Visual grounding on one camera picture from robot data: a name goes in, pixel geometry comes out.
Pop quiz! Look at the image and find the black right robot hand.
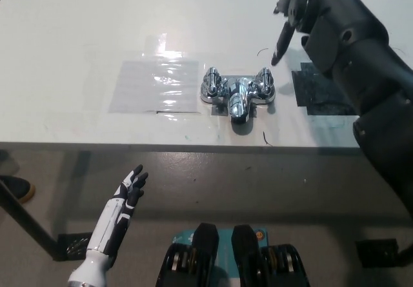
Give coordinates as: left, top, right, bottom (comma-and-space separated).
270, 0, 313, 66

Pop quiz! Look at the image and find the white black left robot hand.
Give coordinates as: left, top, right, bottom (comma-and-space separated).
85, 164, 150, 261

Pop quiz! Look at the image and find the chrome two-handle faucet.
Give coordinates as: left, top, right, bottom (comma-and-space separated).
199, 66, 277, 124

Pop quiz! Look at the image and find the black ribbed robot body block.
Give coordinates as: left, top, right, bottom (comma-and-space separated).
156, 223, 221, 287
230, 224, 306, 287

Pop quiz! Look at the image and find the black table leg with foot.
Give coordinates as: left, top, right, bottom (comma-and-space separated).
0, 181, 94, 262
354, 237, 413, 268

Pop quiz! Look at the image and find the black tape patch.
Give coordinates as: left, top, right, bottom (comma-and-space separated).
291, 61, 359, 117

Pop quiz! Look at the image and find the black shoe with tan sole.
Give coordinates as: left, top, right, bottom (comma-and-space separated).
0, 174, 36, 203

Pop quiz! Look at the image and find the grey translucent taped sheet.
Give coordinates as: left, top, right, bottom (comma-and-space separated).
108, 60, 199, 114

